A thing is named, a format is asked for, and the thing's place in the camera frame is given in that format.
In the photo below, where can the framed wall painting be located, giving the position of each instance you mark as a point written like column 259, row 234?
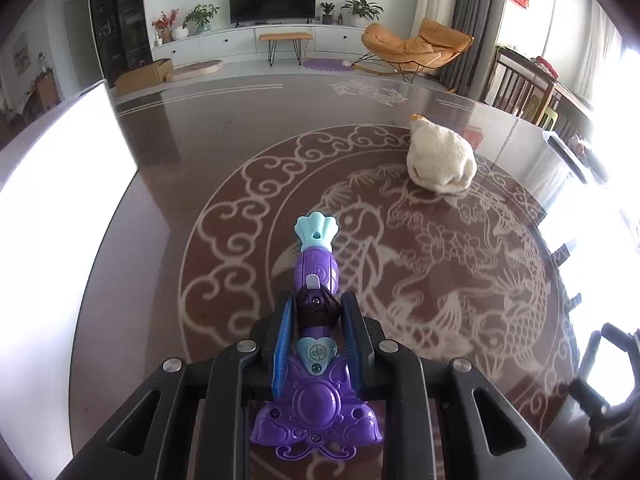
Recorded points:
column 21, row 54

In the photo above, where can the cluttered wooden side table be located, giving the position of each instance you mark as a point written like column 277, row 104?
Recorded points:
column 570, row 90

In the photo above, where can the beige round floor cushion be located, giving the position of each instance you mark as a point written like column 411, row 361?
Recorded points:
column 195, row 68

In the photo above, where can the dark patterned glass desktop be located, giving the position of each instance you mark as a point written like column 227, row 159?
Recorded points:
column 200, row 150

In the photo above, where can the cardboard box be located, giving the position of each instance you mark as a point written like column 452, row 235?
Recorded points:
column 145, row 75

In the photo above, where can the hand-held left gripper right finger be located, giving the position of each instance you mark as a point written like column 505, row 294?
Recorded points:
column 351, row 335

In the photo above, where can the black television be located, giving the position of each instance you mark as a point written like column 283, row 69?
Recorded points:
column 272, row 0

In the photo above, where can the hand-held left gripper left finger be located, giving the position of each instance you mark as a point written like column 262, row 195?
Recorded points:
column 285, row 335

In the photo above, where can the grey curtain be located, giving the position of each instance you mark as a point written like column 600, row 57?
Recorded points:
column 475, row 10

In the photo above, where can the green potted plant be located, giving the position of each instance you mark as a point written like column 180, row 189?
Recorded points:
column 200, row 15

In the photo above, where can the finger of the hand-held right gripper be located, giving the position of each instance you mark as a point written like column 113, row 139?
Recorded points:
column 592, row 352
column 587, row 394

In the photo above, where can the white television cabinet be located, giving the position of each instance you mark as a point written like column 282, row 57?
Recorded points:
column 225, row 42

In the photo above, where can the purple and teal toy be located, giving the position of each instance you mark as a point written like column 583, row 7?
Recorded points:
column 315, row 405

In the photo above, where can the large leafy potted plant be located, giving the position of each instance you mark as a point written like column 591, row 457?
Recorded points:
column 361, row 7

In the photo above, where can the orange bench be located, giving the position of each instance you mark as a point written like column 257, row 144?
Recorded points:
column 285, row 36

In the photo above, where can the wooden chair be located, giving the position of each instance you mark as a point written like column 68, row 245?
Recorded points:
column 515, row 80

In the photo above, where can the dark glass display cabinet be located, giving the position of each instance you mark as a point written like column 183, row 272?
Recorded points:
column 120, row 15

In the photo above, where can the small potted plant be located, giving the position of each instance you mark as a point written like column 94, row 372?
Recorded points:
column 326, row 12

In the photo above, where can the red flower plant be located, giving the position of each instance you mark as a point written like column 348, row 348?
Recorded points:
column 162, row 20

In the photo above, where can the orange lounge chair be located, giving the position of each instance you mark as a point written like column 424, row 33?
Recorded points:
column 400, row 50

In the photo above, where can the purple floor mat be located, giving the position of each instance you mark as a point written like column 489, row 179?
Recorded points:
column 322, row 65

